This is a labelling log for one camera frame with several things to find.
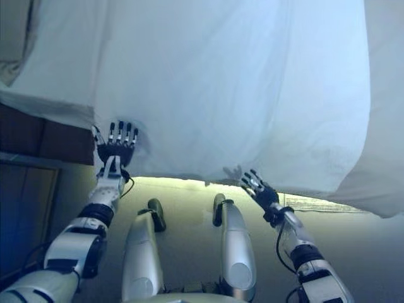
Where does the white fitted bed sheet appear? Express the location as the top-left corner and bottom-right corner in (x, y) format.
(0, 88), (97, 130)

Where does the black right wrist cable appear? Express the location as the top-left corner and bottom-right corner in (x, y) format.
(275, 206), (296, 275)

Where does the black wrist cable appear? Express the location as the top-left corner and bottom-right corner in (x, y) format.
(275, 206), (296, 275)
(118, 169), (135, 198)

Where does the brown upholstered bed base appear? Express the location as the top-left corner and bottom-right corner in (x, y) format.
(0, 102), (96, 167)

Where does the white duvet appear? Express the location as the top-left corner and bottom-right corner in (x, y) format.
(6, 0), (373, 190)

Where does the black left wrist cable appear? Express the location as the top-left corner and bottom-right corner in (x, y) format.
(118, 169), (135, 198)

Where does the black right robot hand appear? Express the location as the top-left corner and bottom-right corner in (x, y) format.
(241, 169), (281, 211)

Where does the glass-topped wooden nightstand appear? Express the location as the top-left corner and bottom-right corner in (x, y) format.
(0, 151), (62, 253)

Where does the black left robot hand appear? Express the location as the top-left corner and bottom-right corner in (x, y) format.
(92, 119), (140, 169)

